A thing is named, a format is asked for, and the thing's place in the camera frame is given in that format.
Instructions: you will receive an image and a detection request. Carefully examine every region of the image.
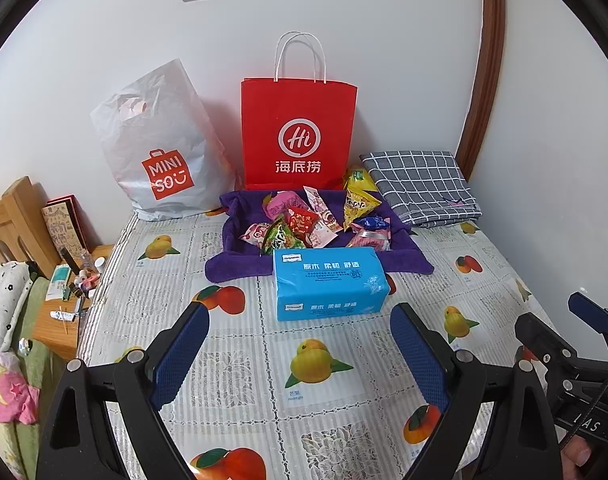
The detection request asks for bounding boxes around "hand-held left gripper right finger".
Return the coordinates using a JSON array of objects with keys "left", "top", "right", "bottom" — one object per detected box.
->
[{"left": 390, "top": 302, "right": 559, "bottom": 480}]

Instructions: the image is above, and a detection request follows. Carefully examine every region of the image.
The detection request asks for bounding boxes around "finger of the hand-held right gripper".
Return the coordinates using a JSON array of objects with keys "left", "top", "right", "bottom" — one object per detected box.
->
[
  {"left": 566, "top": 290, "right": 608, "bottom": 342},
  {"left": 514, "top": 311, "right": 580, "bottom": 368}
]

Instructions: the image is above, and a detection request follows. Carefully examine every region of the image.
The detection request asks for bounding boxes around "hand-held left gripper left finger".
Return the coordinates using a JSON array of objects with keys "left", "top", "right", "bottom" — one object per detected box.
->
[{"left": 36, "top": 302, "right": 211, "bottom": 480}]

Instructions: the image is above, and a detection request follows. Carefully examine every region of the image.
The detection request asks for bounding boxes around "small pink triangular packet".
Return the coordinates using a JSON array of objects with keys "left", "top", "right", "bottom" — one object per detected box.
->
[{"left": 349, "top": 229, "right": 391, "bottom": 252}]

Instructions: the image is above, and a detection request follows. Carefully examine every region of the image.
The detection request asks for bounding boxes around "blue foil candy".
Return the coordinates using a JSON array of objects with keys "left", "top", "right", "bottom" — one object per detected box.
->
[{"left": 353, "top": 215, "right": 392, "bottom": 233}]

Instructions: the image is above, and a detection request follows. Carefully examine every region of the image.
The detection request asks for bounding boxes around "pink and red snack packet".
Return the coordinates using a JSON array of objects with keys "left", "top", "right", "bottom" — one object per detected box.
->
[{"left": 240, "top": 222, "right": 272, "bottom": 249}]

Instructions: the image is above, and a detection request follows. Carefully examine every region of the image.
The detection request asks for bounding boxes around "pink patterned snack packet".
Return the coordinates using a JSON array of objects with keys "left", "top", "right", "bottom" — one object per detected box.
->
[{"left": 304, "top": 186, "right": 345, "bottom": 233}]

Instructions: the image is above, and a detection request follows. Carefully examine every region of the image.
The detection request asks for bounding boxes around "pink and yellow snack packet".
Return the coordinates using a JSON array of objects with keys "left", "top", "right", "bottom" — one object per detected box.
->
[{"left": 262, "top": 191, "right": 305, "bottom": 221}]

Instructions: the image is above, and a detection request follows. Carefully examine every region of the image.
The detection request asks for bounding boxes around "person's right hand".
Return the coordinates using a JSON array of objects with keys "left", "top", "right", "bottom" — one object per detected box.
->
[{"left": 560, "top": 434, "right": 608, "bottom": 480}]

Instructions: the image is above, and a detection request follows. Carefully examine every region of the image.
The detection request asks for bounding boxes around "purple towel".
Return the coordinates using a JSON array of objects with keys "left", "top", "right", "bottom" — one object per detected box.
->
[{"left": 205, "top": 189, "right": 433, "bottom": 283}]

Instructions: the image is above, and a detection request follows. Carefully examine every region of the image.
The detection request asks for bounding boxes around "blue tissue pack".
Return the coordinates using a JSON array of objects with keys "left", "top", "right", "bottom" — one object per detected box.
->
[{"left": 273, "top": 246, "right": 389, "bottom": 322}]

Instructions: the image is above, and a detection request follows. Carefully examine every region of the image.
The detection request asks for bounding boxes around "wooden nightstand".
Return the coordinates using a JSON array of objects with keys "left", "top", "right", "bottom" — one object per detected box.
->
[{"left": 31, "top": 244, "right": 116, "bottom": 361}]

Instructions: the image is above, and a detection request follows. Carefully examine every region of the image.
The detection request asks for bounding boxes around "green bedsheet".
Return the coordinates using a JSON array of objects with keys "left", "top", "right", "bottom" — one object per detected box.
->
[{"left": 0, "top": 275, "right": 80, "bottom": 480}]

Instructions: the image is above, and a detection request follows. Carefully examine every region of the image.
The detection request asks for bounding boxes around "teal and white tube box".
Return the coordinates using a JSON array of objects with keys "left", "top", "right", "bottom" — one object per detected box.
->
[{"left": 46, "top": 265, "right": 74, "bottom": 302}]

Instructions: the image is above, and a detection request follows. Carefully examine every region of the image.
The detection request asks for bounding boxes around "grey checked folded cloth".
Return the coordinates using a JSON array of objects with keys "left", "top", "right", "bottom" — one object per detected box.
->
[{"left": 360, "top": 150, "right": 484, "bottom": 228}]

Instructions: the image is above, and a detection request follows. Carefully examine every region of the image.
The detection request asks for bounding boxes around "red edged patterned box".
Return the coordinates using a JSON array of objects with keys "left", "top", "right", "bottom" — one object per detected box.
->
[{"left": 40, "top": 195, "right": 91, "bottom": 261}]

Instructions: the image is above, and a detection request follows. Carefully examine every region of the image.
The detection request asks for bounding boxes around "pink cloth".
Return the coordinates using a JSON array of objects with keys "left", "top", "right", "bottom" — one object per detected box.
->
[{"left": 0, "top": 345, "right": 40, "bottom": 423}]

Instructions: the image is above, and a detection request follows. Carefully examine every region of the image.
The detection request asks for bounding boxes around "yellow and green snack packet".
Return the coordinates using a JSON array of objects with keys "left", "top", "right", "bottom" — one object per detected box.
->
[{"left": 345, "top": 169, "right": 379, "bottom": 193}]

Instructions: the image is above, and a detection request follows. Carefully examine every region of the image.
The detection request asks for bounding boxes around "white flower print pillow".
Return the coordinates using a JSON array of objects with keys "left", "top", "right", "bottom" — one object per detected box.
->
[{"left": 0, "top": 261, "right": 35, "bottom": 352}]

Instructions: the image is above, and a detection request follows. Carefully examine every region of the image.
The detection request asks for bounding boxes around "white plastic shopping bag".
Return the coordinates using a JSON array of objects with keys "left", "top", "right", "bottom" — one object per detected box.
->
[{"left": 90, "top": 58, "right": 237, "bottom": 222}]

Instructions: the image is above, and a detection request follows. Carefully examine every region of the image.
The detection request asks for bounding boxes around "red paper bag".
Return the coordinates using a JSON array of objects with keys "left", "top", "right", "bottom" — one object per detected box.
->
[{"left": 240, "top": 31, "right": 359, "bottom": 192}]

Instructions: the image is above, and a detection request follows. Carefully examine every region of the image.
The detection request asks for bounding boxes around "brown wooden door frame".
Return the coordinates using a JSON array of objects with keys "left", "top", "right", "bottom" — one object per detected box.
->
[{"left": 456, "top": 0, "right": 507, "bottom": 178}]

